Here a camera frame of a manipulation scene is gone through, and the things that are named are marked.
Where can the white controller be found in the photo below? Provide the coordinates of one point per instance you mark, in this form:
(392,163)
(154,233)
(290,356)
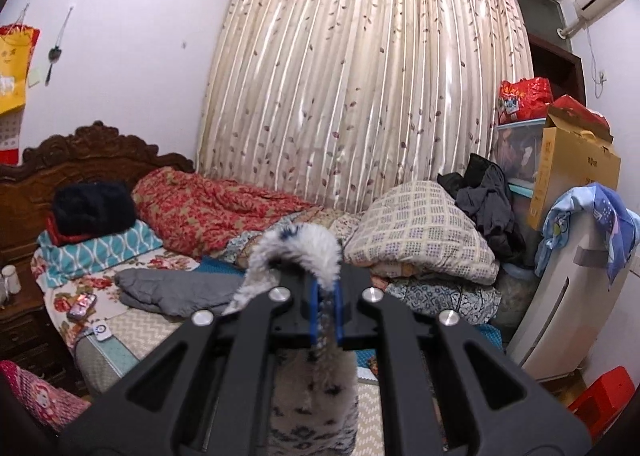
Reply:
(100,332)

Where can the beige leaf print curtain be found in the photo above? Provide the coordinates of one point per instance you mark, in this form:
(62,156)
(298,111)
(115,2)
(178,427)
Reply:
(350,86)

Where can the blue grey patterned quilt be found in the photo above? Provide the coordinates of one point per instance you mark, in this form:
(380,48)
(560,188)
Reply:
(445,298)

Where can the red plastic bag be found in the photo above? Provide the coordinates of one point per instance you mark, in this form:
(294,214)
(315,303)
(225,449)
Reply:
(525,99)
(575,111)

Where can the white dotted fleece garment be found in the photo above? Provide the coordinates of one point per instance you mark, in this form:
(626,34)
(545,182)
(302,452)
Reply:
(300,247)

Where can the black fluffy cloth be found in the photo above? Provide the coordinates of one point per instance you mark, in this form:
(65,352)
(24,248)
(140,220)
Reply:
(95,206)

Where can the cardboard box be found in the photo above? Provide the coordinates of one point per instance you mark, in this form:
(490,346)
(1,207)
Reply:
(575,161)

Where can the hanging wall ornament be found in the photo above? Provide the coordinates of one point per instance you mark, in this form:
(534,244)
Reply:
(53,56)

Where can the pink patterned cloth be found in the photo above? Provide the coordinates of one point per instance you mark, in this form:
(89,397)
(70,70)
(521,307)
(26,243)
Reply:
(35,393)

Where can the cream checked quilt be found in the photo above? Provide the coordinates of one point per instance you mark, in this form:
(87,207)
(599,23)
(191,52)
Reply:
(425,231)

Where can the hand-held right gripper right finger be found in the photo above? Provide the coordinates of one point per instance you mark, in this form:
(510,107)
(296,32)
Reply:
(339,316)

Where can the smartphone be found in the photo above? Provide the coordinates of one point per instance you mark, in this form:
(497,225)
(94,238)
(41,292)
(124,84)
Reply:
(82,306)

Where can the pile of dark clothes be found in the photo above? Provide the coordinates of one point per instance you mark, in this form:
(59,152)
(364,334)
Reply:
(490,206)

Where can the grey padded jacket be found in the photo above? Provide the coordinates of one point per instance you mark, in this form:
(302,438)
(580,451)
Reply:
(170,288)

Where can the red floral quilt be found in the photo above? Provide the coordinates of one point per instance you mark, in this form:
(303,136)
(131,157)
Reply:
(210,211)

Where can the dark wooden nightstand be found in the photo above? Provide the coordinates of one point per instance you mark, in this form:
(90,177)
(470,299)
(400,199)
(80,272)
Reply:
(25,331)

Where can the white floor appliance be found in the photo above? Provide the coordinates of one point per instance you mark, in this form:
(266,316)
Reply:
(560,316)

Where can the white cup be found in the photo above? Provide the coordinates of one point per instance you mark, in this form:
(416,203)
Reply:
(10,280)

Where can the dark wooden cabinet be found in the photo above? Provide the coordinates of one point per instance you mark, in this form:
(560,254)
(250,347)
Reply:
(555,71)

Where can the blue cartoon cloth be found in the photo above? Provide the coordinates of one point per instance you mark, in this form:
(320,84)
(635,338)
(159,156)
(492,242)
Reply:
(595,208)

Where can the carved wooden headboard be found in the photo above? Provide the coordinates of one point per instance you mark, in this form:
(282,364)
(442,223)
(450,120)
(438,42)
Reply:
(75,156)

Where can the red yellow wall calendar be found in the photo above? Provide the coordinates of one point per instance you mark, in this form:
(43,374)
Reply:
(15,71)

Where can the bed with patterned sheet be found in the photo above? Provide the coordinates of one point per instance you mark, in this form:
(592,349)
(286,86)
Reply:
(150,336)

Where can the clear plastic storage box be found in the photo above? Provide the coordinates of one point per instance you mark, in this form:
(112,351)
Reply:
(520,151)

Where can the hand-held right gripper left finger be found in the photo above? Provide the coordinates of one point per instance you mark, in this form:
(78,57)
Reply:
(314,312)

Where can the red plastic stool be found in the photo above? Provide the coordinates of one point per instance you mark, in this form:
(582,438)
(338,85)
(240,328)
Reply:
(605,401)

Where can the teal patterned pillow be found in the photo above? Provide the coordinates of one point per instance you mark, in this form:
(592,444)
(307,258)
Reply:
(105,248)

